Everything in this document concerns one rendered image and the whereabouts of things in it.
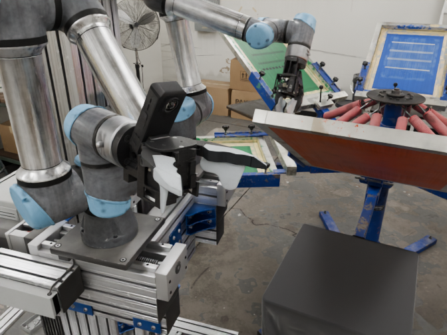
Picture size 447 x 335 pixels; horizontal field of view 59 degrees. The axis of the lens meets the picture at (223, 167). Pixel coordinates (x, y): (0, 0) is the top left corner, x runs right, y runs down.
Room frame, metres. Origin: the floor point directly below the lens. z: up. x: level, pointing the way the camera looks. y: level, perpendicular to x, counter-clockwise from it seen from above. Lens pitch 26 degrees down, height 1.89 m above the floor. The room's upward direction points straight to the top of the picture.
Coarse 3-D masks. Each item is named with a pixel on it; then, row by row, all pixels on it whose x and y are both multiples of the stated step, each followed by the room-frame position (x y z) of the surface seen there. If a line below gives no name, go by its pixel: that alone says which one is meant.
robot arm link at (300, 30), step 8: (296, 16) 1.37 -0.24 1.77; (304, 16) 1.35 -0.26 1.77; (312, 16) 1.35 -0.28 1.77; (288, 24) 1.35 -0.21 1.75; (296, 24) 1.34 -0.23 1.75; (304, 24) 1.34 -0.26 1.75; (312, 24) 1.34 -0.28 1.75; (288, 32) 1.34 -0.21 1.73; (296, 32) 1.33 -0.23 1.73; (304, 32) 1.32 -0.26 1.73; (312, 32) 1.34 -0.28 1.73; (288, 40) 1.35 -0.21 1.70; (296, 40) 1.31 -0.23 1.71; (304, 40) 1.31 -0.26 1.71; (312, 40) 1.34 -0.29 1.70
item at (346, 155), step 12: (276, 132) 1.10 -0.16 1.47; (288, 132) 1.06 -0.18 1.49; (300, 132) 1.02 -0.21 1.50; (288, 144) 1.24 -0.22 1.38; (300, 144) 1.19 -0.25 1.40; (312, 144) 1.14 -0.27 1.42; (324, 144) 1.09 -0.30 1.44; (336, 144) 1.05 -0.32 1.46; (348, 144) 1.01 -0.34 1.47; (360, 144) 0.97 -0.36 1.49; (312, 156) 1.36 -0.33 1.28; (324, 156) 1.29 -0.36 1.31; (336, 156) 1.23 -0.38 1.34; (348, 156) 1.18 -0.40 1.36; (360, 156) 1.13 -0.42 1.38; (336, 168) 1.50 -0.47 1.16; (348, 168) 1.42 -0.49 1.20; (360, 168) 1.34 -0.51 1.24
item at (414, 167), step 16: (368, 144) 0.95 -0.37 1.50; (368, 160) 1.15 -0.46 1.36; (384, 160) 1.09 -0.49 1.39; (400, 160) 1.03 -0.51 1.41; (416, 160) 0.98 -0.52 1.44; (432, 160) 0.93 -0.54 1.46; (384, 176) 1.38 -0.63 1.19; (400, 176) 1.29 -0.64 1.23; (416, 176) 1.21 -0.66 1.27; (432, 176) 1.14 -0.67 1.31
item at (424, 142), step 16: (256, 112) 1.05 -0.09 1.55; (272, 112) 1.04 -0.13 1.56; (288, 128) 1.01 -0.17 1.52; (304, 128) 0.98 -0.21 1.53; (320, 128) 0.96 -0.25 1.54; (336, 128) 0.95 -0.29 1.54; (352, 128) 0.94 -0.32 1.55; (368, 128) 0.92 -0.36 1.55; (384, 128) 0.91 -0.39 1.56; (384, 144) 0.90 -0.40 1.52; (400, 144) 0.87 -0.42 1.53; (416, 144) 0.86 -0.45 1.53; (432, 144) 0.85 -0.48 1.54; (304, 160) 1.51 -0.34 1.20; (368, 176) 1.49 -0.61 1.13
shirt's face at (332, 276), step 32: (288, 256) 1.19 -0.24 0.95; (320, 256) 1.19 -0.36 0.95; (352, 256) 1.19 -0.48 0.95; (384, 256) 1.19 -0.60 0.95; (416, 256) 1.19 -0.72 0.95; (288, 288) 1.02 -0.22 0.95; (320, 288) 1.02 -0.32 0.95; (352, 288) 1.02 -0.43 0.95; (384, 288) 1.02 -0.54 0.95; (352, 320) 0.88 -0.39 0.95; (384, 320) 0.88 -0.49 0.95
